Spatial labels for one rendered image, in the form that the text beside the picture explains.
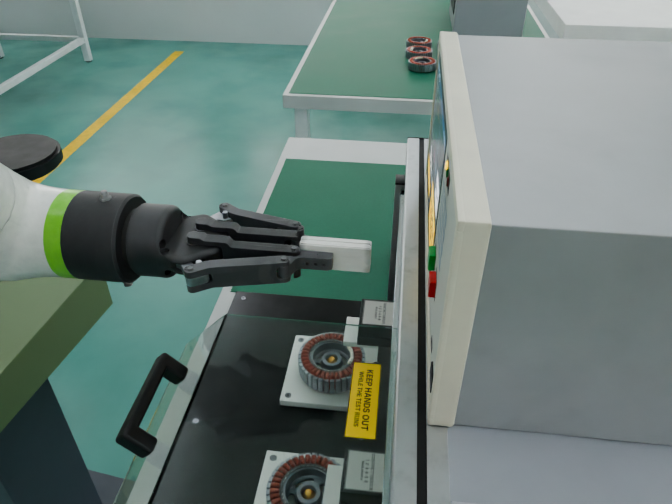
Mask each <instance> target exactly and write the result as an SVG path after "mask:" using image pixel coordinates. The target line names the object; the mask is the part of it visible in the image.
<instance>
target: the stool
mask: <svg viewBox="0 0 672 504"><path fill-rule="evenodd" d="M62 159H63V152H62V149H61V146H60V144H59V142H58V141H56V140H54V139H52V138H50V137H48V136H44V135H39V134H19V135H11V136H5V137H1V138H0V163H1V164H3V165H5V166H6V167H8V168H9V169H11V170H13V171H14V172H16V173H18V174H19V175H21V176H23V177H25V178H27V179H28V180H30V181H33V180H36V179H38V178H41V177H43V176H45V175H47V174H49V173H50V172H52V171H53V170H54V169H56V168H57V166H58V165H59V164H60V163H61V162H62Z"/></svg>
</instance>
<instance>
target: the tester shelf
mask: <svg viewBox="0 0 672 504"><path fill-rule="evenodd" d="M428 142H429V138H419V137H408V140H407V152H406V171H405V192H404V213H403V234H402V255H401V277H400V298H399V319H398V340H397V361H396V382H395V403H394V424H393V445H392V466H391V487H390V504H672V446H670V445H660V444H650V443H640V442H629V441H619V440H609V439H599V438H589V437H579V436H568V435H558V434H548V433H538V432H528V431H517V430H507V429H497V428H487V427H477V426H467V425H456V424H454V425H453V426H451V427H448V426H438V425H433V426H432V425H428V423H427V328H426V230H425V171H426V162H427V152H428Z"/></svg>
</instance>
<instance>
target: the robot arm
mask: <svg viewBox="0 0 672 504"><path fill-rule="evenodd" d="M219 209H220V212H218V213H216V214H214V215H212V216H209V215H206V214H201V215H195V216H187V215H186V214H184V213H183V212H182V211H181V209H180V208H179V207H177V206H175V205H169V204H155V203H146V201H145V200H144V199H143V198H142V197H141V196H140V195H138V194H132V193H118V192H107V190H101V191H89V190H75V189H64V188H57V187H51V186H47V185H42V184H39V183H36V182H33V181H30V180H28V179H27V178H25V177H23V176H21V175H19V174H18V173H16V172H14V171H13V170H11V169H9V168H8V167H6V166H5V165H3V164H1V163H0V281H18V280H24V279H30V278H40V277H63V278H75V279H87V280H99V281H111V282H122V283H123V284H124V286H125V287H130V286H132V285H133V282H134V281H136V280H137V279H138V278H139V277H140V276H149V277H161V278H170V277H173V276H174V275H175V274H180V275H184V277H185V280H186V285H187V290H188V292H190V293H196V292H200V291H203V290H207V289H210V288H216V287H231V286H246V285H261V284H276V283H287V282H289V281H290V280H291V275H292V274H293V273H294V278H298V277H300V276H301V269H311V270H324V271H328V270H341V271H353V272H365V273H368V272H370V265H371V246H372V242H371V241H368V240H354V239H341V238H332V237H321V236H308V235H305V234H304V226H303V225H301V223H300V222H299V221H295V220H290V219H285V218H281V217H276V216H271V215H267V214H262V213H257V212H253V211H248V210H243V209H239V208H237V207H235V206H233V205H231V204H229V203H221V204H220V205H219ZM276 271H278V272H276Z"/></svg>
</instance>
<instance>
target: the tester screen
mask: <svg viewBox="0 0 672 504"><path fill-rule="evenodd" d="M445 143H446V140H445V128H444V115H443V102H442V89H441V77H440V64H438V73H437V83H436V92H435V102H434V111H433V121H432V130H431V140H430V150H429V159H428V160H429V166H430V153H431V144H432V172H431V180H430V201H431V192H432V183H433V198H434V229H435V225H436V217H437V213H435V186H434V166H435V157H436V148H437V165H438V185H439V192H440V184H441V176H442V168H443V160H444V152H445ZM429 210H430V205H429V184H428V219H429Z"/></svg>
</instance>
